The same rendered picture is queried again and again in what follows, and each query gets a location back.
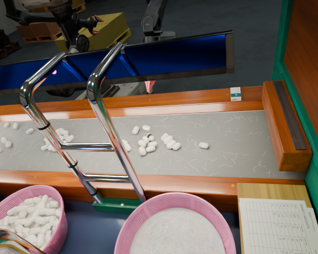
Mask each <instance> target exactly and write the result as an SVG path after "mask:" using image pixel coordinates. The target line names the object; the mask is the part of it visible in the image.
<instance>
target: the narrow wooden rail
mask: <svg viewBox="0 0 318 254"><path fill-rule="evenodd" d="M138 176H139V178H140V180H141V182H142V184H143V186H144V189H145V191H146V193H147V195H148V197H149V199H151V198H153V197H155V196H158V195H161V194H165V193H174V192H179V193H188V194H192V195H195V196H198V197H200V198H202V199H204V200H206V201H207V202H209V203H210V204H211V205H213V206H214V207H215V208H216V209H217V210H218V211H219V212H225V213H239V211H238V197H237V183H264V184H290V185H304V186H305V187H306V184H305V181H304V180H303V179H277V178H246V177H215V176H183V175H153V174H138ZM92 183H93V184H94V185H95V187H96V188H97V189H98V191H99V192H100V194H101V195H102V196H103V197H105V198H120V199H135V200H139V197H138V195H137V193H136V191H135V189H134V187H133V185H132V184H131V183H112V182H92ZM33 185H48V186H51V187H53V188H55V189H56V190H57V191H58V192H59V193H60V195H61V196H62V198H63V200H66V201H80V202H94V199H93V197H92V196H91V195H90V194H89V192H88V191H87V190H86V188H85V187H84V186H83V184H82V183H81V182H80V181H79V179H78V178H77V177H76V175H75V174H74V173H73V172H59V171H28V170H0V196H10V195H11V194H13V193H15V192H17V191H19V190H21V189H23V188H26V187H29V186H33ZM306 190H307V187H306ZM307 193H308V190H307ZM308 196H309V193H308ZM309 199H310V196H309Z"/></svg>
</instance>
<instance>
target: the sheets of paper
mask: <svg viewBox="0 0 318 254"><path fill-rule="evenodd" d="M239 201H240V203H239V206H240V212H241V222H242V232H243V243H244V253H245V254H318V225H317V221H316V218H315V214H314V210H313V208H307V207H306V204H305V201H297V200H273V199H249V198H239Z"/></svg>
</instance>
